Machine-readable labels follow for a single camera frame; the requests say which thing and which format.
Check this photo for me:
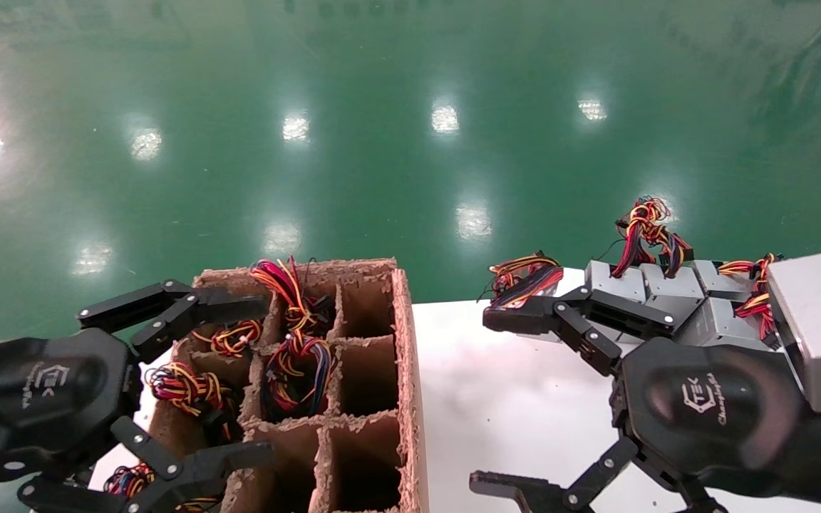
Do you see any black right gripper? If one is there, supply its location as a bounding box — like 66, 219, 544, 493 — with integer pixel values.
469, 286, 810, 513

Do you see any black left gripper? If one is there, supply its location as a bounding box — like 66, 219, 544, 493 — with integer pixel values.
0, 280, 274, 513

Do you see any brown cardboard divider box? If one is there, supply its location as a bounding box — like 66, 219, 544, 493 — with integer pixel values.
147, 258, 431, 513

